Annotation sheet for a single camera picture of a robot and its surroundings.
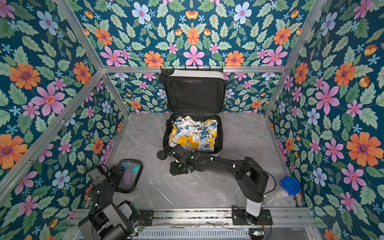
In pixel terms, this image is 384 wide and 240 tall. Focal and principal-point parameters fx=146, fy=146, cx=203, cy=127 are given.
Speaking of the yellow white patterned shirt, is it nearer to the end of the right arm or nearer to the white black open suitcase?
the white black open suitcase

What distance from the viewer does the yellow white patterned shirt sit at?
94cm

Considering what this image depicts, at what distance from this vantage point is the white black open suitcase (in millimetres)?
864

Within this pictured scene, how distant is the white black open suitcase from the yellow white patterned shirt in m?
0.02

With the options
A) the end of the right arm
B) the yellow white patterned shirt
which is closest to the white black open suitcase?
the yellow white patterned shirt
